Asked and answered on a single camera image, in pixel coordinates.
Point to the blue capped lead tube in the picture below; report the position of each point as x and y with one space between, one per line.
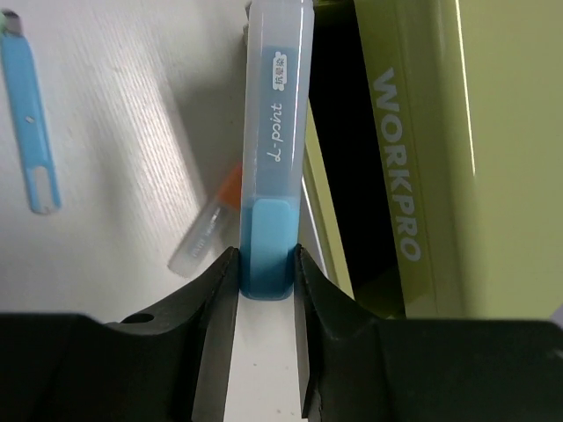
279 47

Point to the blue utility knife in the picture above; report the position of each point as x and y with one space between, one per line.
29 124

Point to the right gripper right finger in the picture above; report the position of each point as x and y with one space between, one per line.
355 366

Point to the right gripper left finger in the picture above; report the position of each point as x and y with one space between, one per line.
168 362

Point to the orange capped lead tube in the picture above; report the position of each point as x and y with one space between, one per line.
220 211

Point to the green metal tool chest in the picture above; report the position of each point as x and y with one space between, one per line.
440 128

